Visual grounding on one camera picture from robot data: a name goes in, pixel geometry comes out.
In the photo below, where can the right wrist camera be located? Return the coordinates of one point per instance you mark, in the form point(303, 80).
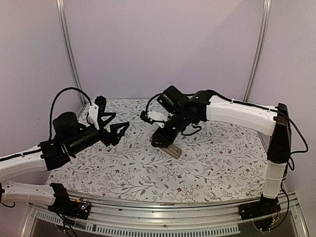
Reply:
point(153, 117)

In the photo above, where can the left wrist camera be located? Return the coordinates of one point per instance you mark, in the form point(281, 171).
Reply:
point(96, 108)

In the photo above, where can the right aluminium corner post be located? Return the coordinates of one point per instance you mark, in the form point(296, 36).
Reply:
point(259, 48)

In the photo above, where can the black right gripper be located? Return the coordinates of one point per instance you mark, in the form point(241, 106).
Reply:
point(165, 139)

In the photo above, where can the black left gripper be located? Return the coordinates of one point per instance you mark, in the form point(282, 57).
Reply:
point(113, 138)

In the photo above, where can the aluminium front frame rail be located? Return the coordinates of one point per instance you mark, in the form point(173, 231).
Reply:
point(111, 217)

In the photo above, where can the small white remote control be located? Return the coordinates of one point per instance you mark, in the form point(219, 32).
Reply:
point(167, 147)

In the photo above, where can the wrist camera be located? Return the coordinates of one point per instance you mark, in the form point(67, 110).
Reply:
point(153, 117)
point(96, 108)

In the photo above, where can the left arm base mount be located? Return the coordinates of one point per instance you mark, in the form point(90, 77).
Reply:
point(63, 205)

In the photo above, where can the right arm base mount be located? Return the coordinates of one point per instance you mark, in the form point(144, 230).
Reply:
point(264, 213)

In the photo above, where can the left aluminium corner post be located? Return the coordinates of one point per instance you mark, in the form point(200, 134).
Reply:
point(67, 42)

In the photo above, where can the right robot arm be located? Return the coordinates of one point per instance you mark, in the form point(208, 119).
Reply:
point(225, 149)

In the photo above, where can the floral patterned table mat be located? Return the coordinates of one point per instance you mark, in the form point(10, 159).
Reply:
point(134, 175)

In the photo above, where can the aluminium corner post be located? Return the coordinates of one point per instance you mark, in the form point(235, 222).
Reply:
point(259, 48)
point(67, 42)

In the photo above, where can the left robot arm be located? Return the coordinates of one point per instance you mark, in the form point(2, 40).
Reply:
point(71, 137)

